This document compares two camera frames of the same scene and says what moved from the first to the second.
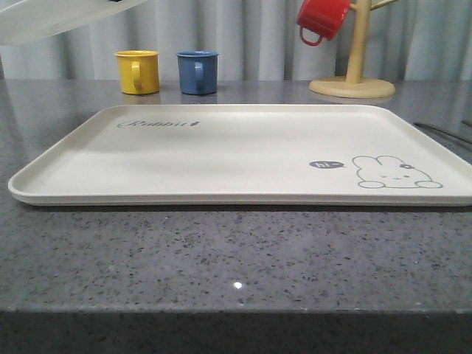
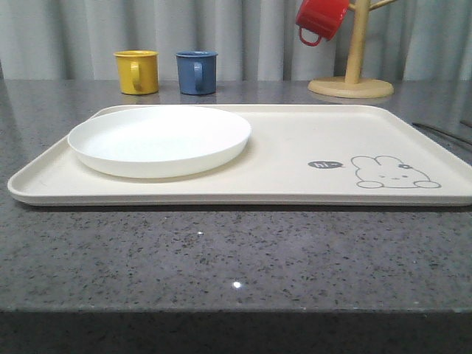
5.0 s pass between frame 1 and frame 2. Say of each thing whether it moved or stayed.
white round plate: moved
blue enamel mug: stayed
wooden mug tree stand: stayed
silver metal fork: stayed
